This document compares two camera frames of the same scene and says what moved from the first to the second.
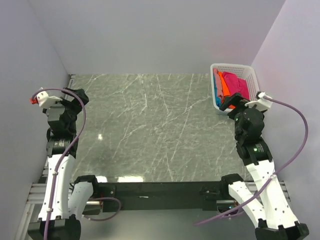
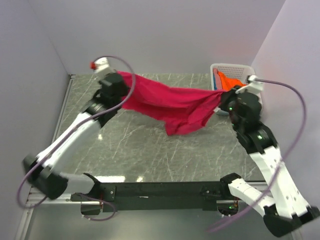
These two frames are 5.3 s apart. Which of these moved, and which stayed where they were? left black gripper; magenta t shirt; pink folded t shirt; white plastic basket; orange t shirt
Moved: magenta t shirt; left black gripper
Stayed: orange t shirt; pink folded t shirt; white plastic basket
